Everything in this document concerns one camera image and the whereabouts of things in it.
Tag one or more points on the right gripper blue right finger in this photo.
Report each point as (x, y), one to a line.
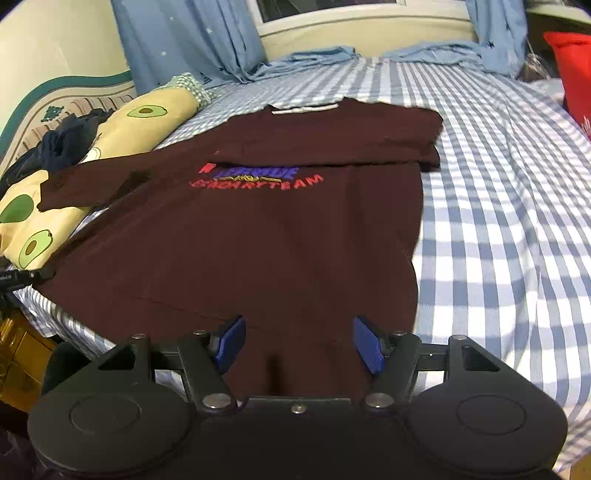
(392, 359)

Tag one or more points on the left blue star curtain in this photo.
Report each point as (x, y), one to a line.
(215, 41)

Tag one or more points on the white framed window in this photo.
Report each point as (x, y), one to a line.
(448, 10)

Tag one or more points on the yellow avocado print pillow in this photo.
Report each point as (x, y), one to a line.
(40, 212)

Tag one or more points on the maroon printed t-shirt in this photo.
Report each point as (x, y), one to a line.
(298, 222)

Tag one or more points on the blue star curtain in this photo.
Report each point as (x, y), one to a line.
(500, 48)
(215, 41)

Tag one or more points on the right blue star curtain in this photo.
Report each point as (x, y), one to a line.
(500, 48)

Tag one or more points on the dark navy clothes pile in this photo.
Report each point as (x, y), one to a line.
(58, 149)

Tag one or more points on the red bag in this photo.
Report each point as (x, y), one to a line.
(572, 52)

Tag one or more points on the blue white checkered bedsheet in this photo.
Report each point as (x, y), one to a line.
(504, 250)

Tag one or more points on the green trimmed headboard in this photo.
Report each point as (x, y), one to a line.
(45, 107)

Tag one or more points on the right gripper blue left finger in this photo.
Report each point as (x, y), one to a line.
(205, 357)

